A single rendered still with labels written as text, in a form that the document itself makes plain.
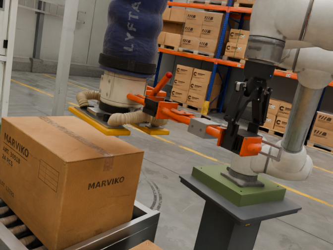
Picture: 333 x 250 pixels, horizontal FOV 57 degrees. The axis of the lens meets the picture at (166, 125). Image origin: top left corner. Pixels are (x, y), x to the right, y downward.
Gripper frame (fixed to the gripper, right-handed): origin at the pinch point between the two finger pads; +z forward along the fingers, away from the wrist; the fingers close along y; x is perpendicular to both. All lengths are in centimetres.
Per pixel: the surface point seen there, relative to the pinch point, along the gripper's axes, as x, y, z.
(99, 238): -50, 6, 61
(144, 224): -56, -22, 64
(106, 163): -57, 5, 30
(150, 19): -49, 1, -29
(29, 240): -68, 28, 67
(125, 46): -51, 8, -17
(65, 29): -365, -88, -24
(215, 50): -565, -591, -60
